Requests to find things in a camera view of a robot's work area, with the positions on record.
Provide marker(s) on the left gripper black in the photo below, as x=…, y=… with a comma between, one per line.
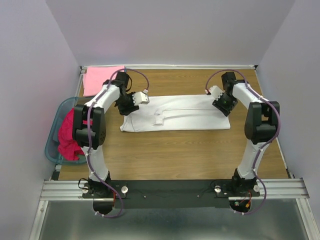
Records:
x=127, y=110

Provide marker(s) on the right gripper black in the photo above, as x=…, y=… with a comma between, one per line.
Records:
x=224, y=109

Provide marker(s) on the white t-shirt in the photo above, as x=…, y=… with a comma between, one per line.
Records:
x=176, y=113

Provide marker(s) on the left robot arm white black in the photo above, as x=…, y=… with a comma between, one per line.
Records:
x=89, y=127

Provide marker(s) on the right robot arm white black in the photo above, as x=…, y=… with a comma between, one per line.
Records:
x=262, y=125

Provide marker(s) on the folded pink t-shirt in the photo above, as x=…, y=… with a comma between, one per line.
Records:
x=95, y=77

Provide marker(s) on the red t-shirt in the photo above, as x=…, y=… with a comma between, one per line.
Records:
x=68, y=147

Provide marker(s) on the blue plastic basket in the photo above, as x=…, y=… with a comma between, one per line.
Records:
x=51, y=147

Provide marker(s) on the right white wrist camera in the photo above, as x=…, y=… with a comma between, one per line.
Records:
x=214, y=92

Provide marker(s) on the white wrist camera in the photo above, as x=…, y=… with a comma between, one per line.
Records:
x=140, y=98
x=214, y=92

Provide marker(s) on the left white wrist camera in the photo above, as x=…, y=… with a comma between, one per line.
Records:
x=140, y=98

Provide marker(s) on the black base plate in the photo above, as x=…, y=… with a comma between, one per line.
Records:
x=169, y=194

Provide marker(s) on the aluminium frame rail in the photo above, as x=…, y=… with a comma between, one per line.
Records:
x=280, y=212

